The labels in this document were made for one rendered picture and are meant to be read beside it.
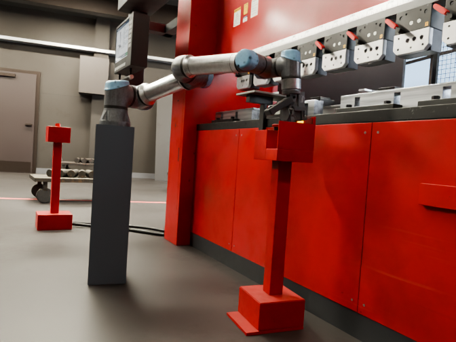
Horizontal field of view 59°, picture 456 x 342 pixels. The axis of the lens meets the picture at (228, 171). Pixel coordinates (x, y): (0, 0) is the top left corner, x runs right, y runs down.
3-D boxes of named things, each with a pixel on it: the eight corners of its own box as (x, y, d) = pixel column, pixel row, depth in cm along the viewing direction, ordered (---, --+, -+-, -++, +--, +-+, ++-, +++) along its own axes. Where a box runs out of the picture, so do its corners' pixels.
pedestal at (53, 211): (34, 225, 321) (40, 122, 318) (68, 224, 334) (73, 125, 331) (36, 230, 304) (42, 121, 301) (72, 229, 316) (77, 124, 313)
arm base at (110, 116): (99, 124, 191) (100, 103, 191) (98, 125, 205) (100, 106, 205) (131, 127, 196) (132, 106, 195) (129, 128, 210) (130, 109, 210)
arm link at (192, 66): (159, 51, 174) (252, 41, 144) (178, 58, 182) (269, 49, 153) (157, 78, 174) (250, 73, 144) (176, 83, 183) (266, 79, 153)
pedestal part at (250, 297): (226, 315, 168) (228, 286, 167) (278, 309, 177) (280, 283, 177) (245, 336, 149) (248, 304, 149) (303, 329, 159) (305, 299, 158)
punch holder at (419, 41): (392, 55, 156) (395, 13, 156) (406, 60, 161) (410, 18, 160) (427, 48, 143) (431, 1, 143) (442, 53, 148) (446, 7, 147)
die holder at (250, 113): (214, 125, 288) (215, 112, 288) (222, 126, 291) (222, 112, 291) (252, 123, 245) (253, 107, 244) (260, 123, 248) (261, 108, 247)
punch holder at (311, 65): (294, 77, 208) (296, 45, 208) (307, 79, 213) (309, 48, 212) (314, 72, 195) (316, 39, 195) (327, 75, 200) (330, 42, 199)
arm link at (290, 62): (285, 53, 160) (305, 51, 155) (285, 81, 161) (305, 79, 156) (275, 50, 154) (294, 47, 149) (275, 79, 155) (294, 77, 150)
